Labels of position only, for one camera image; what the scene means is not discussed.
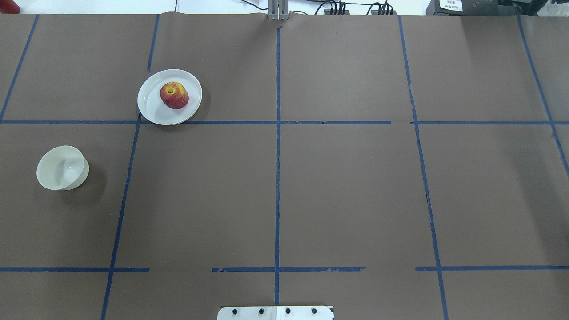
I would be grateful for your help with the white round plate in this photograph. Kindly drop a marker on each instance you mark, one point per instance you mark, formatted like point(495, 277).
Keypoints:
point(154, 109)

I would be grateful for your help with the grey aluminium post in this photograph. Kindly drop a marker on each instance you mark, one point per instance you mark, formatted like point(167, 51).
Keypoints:
point(278, 10)

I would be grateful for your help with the white camera mast base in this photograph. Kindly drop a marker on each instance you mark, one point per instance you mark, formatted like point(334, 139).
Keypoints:
point(318, 312)

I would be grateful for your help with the white bowl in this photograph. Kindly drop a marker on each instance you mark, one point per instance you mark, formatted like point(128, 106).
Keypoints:
point(62, 168)

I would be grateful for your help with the red yellow apple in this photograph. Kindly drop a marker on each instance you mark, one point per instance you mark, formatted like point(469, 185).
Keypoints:
point(174, 95)

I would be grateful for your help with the black device with label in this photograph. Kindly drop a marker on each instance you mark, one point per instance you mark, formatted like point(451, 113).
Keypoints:
point(470, 8)

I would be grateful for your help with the brown paper table cover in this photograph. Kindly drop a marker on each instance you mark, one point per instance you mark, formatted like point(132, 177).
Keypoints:
point(396, 168)

